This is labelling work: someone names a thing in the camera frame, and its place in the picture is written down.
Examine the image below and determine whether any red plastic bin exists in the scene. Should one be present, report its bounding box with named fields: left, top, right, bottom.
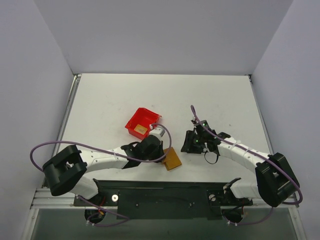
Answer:
left=125, top=107, right=162, bottom=140

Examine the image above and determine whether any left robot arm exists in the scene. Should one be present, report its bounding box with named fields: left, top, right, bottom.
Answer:
left=42, top=135, right=165, bottom=206

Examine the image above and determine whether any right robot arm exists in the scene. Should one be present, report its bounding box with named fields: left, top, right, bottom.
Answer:
left=181, top=119, right=300, bottom=208

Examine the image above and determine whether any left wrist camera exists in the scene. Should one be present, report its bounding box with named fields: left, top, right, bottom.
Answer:
left=149, top=126, right=166, bottom=139

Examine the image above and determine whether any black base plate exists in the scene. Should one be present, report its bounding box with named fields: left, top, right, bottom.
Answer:
left=89, top=180, right=253, bottom=220

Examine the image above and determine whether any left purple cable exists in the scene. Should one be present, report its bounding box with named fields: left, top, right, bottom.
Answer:
left=29, top=122, right=172, bottom=227

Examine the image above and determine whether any aluminium frame rail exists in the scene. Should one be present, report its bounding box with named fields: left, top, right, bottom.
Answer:
left=30, top=187, right=78, bottom=210

